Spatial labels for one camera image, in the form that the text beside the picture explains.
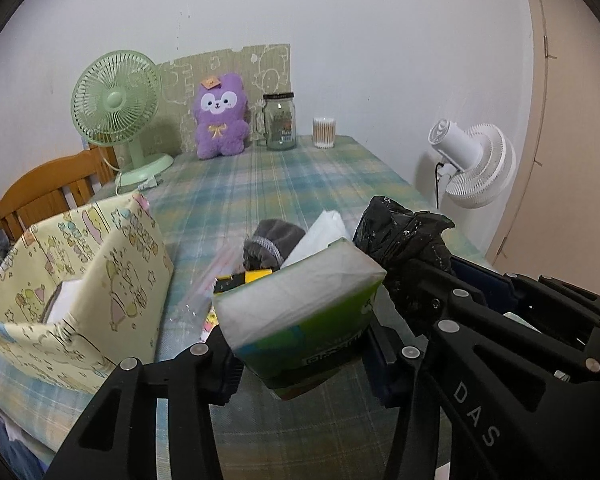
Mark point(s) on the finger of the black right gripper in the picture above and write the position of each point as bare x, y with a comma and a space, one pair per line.
553, 307
430, 300

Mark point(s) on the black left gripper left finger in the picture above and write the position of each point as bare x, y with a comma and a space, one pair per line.
116, 435

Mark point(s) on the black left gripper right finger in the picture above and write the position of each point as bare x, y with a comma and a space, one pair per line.
465, 375

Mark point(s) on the black plastic bag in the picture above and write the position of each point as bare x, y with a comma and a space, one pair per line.
393, 235

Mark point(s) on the white plastic bag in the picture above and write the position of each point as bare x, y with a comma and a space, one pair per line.
326, 229

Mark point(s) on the green tissue pack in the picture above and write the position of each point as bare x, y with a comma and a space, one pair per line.
298, 326

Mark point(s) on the yellow cartoon fabric storage box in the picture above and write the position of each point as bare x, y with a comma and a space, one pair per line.
81, 291

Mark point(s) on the grey knitted pouch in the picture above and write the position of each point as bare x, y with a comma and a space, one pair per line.
271, 244

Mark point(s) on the clear plastic zip bag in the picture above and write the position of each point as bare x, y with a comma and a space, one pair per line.
192, 311

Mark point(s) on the cotton swab container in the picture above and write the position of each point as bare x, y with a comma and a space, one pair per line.
324, 132

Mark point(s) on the yellow black packet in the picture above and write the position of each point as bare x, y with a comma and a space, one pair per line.
228, 282

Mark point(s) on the glass mason jar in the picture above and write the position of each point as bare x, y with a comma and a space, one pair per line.
276, 122

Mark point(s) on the plaid tablecloth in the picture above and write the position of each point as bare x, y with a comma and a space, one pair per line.
337, 430

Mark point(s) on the patterned beige cardboard panel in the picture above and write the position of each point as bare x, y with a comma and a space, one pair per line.
265, 68

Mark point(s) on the wooden chair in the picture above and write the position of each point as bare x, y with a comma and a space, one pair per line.
41, 192

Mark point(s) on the purple plush bear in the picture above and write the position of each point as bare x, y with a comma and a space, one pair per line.
220, 108

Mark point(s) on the green desk fan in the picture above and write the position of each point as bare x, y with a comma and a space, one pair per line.
113, 101

